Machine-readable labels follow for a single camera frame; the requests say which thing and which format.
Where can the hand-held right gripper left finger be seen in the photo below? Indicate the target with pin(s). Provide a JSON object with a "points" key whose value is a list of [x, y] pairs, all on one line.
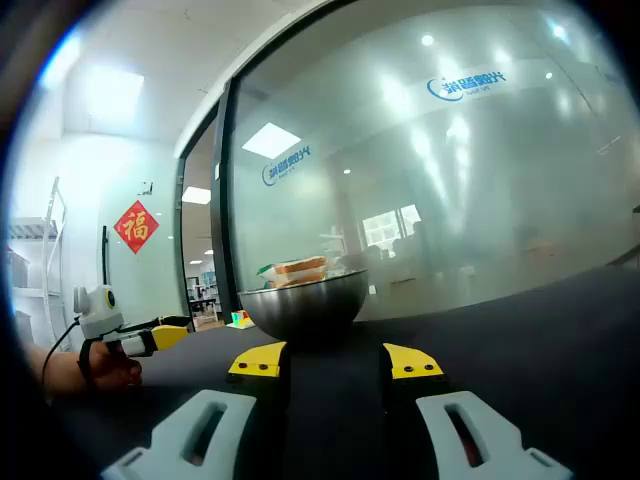
{"points": [[200, 425]]}

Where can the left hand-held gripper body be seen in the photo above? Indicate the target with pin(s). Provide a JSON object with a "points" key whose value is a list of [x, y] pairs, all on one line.
{"points": [[97, 312]]}

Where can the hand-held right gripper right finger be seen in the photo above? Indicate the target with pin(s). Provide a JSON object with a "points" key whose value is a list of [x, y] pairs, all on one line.
{"points": [[495, 440]]}

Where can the steel bowl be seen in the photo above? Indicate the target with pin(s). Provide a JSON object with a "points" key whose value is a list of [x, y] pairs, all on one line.
{"points": [[300, 312]]}

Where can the packaged bread slice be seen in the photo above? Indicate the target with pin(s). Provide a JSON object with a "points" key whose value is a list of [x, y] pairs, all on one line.
{"points": [[300, 267]]}

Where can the person's left hand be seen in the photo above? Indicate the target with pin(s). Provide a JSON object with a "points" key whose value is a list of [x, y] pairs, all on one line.
{"points": [[112, 372]]}

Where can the thin black pole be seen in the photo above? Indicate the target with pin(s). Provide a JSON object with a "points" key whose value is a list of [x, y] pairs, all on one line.
{"points": [[104, 255]]}

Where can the colourful puzzle cube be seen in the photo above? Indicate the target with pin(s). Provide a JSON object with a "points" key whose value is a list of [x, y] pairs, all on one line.
{"points": [[241, 319]]}

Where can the black table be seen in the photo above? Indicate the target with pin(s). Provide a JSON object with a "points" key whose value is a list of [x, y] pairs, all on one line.
{"points": [[525, 340]]}

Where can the white shelf rack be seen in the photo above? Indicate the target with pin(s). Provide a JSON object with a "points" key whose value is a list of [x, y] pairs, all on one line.
{"points": [[30, 227]]}

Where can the red diamond wall decoration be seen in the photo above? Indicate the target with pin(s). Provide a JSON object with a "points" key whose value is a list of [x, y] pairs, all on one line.
{"points": [[136, 226]]}

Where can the small wall fixture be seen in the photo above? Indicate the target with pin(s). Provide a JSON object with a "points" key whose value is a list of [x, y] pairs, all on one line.
{"points": [[145, 188]]}

